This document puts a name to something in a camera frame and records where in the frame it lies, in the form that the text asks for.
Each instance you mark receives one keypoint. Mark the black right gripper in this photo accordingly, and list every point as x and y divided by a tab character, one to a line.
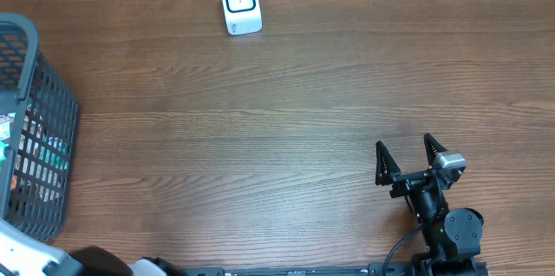
388	171

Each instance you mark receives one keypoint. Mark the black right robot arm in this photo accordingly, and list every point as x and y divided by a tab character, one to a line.
452	236

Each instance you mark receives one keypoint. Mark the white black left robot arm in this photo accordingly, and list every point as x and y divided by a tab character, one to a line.
22	255

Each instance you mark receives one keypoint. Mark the white barcode scanner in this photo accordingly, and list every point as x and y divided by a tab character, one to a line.
242	16

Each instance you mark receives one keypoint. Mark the mint green wipes pack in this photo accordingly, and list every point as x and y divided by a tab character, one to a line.
50	158

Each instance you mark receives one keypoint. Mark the dark grey mesh basket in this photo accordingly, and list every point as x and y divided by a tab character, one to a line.
35	103

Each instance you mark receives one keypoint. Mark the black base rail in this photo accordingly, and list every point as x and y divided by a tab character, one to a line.
303	272

